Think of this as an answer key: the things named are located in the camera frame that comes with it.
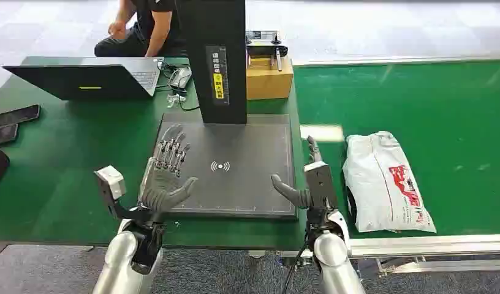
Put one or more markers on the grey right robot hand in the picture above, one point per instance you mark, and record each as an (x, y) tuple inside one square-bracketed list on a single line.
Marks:
[(319, 182)]

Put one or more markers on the brown cardboard box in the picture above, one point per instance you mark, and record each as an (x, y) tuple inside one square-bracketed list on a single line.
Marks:
[(269, 79)]

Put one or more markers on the black scanner column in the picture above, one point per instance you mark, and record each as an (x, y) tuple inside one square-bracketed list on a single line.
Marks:
[(217, 61)]

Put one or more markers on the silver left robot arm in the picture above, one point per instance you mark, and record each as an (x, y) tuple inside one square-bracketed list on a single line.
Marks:
[(130, 255)]

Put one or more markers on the green conveyor belt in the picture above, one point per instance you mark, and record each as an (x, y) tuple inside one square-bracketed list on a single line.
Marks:
[(416, 121)]

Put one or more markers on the black scanning platform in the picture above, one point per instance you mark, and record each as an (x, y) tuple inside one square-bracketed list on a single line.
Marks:
[(242, 170)]

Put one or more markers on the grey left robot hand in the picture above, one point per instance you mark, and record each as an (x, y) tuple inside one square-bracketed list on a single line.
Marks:
[(162, 186)]

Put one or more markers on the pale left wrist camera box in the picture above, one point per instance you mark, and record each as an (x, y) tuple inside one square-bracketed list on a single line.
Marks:
[(110, 183)]

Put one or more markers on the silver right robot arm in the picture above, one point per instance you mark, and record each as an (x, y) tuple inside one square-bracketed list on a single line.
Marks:
[(333, 255)]

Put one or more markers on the clear plastic clip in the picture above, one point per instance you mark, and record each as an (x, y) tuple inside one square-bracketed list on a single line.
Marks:
[(175, 100)]

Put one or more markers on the person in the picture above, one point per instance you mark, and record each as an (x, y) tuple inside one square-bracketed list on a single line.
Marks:
[(142, 28)]

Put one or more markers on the black laptop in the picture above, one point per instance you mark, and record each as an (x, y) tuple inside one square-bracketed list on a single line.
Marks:
[(95, 79)]

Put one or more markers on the grey computer mouse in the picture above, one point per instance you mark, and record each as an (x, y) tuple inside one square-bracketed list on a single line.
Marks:
[(181, 77)]

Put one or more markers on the black smartphone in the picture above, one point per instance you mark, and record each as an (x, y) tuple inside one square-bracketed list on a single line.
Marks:
[(15, 115), (2, 134)]

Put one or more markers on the black handheld scanner device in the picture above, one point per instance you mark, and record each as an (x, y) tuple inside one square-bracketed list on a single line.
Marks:
[(267, 48)]

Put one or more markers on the white plastic parcel bag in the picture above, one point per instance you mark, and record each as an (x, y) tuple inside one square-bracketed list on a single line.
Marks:
[(386, 184)]

